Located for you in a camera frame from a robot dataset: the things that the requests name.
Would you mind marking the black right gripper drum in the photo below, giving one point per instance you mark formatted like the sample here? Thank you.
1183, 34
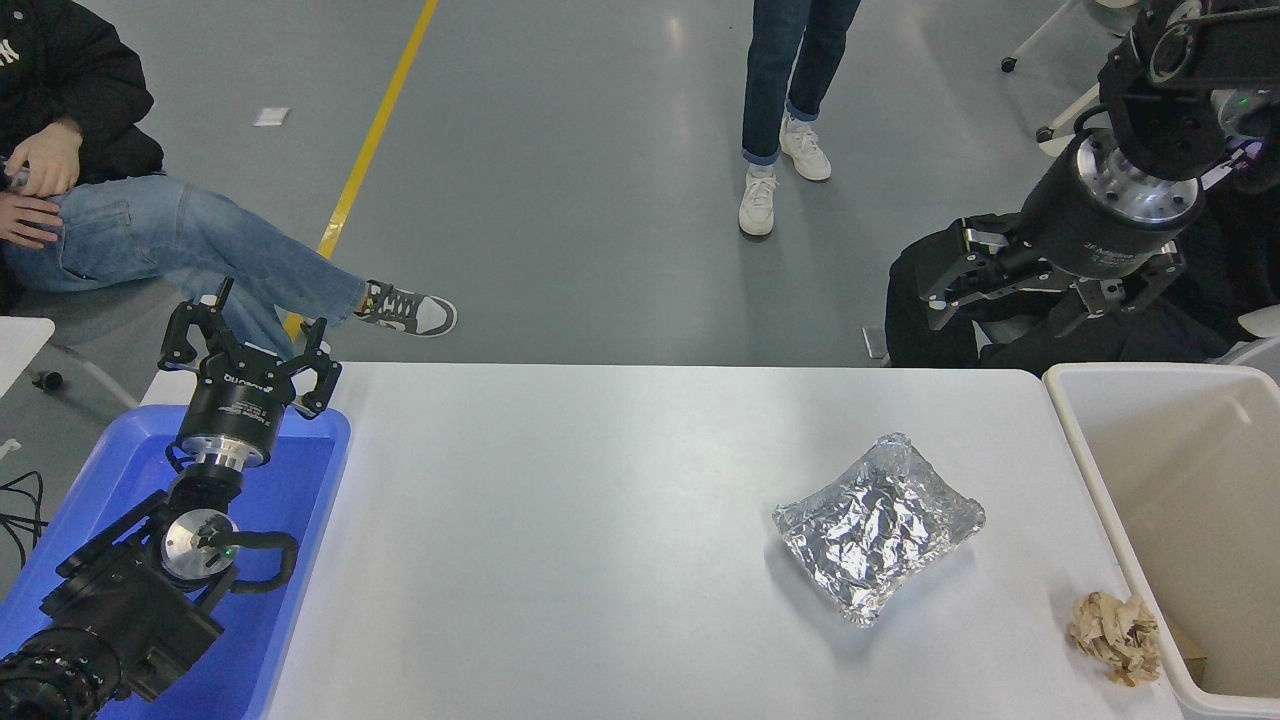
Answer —
1085, 230

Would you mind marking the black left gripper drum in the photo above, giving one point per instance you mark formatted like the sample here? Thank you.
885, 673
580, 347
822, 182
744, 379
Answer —
238, 405

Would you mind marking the silver foil plate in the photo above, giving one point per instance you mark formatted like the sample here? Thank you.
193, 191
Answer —
875, 530

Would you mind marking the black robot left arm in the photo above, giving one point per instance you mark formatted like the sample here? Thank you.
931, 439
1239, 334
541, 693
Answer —
120, 600

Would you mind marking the person's right hand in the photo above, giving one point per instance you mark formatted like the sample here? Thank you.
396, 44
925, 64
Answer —
25, 220

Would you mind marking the person's left hand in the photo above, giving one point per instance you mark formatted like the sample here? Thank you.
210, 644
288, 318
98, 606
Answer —
45, 160

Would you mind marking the person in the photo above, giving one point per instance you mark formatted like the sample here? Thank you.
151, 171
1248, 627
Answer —
775, 90
905, 325
150, 230

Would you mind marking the blue plastic tray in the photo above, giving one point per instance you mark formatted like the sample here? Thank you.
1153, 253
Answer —
300, 500

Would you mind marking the white rolling chair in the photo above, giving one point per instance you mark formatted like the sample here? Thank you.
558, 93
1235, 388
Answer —
1068, 108

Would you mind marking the grey rolling chair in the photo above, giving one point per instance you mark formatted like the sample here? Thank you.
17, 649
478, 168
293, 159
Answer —
45, 380

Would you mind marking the small white side table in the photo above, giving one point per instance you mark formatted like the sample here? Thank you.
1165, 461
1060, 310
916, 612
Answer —
20, 345

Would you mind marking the white paper scrap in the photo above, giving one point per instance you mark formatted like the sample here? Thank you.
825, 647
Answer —
271, 116

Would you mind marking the large pale plastic bin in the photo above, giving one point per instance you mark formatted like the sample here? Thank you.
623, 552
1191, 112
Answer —
1200, 520

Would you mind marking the crumpled tan paper ball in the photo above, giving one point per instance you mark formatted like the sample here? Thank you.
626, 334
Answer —
1112, 635

